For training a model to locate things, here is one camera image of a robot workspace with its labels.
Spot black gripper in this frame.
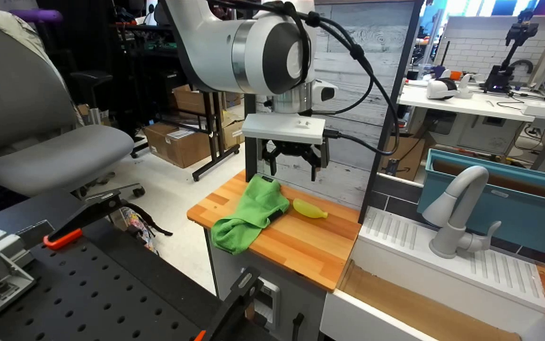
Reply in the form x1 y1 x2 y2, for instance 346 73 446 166
263 139 325 181

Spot green towel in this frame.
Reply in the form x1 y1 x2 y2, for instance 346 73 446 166
212 175 289 253

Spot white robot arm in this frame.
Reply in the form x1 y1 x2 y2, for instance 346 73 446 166
164 0 329 177

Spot yellow toy banana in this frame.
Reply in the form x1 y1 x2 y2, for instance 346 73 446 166
291 198 327 219

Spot wooden toy kitchen counter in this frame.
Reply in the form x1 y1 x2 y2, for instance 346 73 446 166
187 170 359 291

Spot cardboard box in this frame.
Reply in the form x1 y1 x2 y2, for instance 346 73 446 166
143 122 210 168

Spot grey plank backdrop panel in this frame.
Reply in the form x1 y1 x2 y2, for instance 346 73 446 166
274 0 422 210

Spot grey toy faucet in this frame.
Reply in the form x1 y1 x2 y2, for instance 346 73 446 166
422 164 501 259

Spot white toy sink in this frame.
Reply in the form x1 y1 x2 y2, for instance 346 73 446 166
319 208 545 341

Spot orange black clamp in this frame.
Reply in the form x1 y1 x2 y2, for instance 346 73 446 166
41 194 170 249

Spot black perforated mounting board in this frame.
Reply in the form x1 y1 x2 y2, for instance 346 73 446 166
0 230 221 341

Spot white background desk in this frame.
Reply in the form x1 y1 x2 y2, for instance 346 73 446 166
397 81 545 122

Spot teal storage bin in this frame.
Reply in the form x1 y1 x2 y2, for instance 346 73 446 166
418 147 545 253

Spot grey office chair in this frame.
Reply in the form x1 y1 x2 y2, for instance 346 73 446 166
0 9 132 196

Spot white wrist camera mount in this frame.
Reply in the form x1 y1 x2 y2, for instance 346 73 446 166
242 113 325 143

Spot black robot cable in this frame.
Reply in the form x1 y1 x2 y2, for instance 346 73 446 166
284 1 403 157

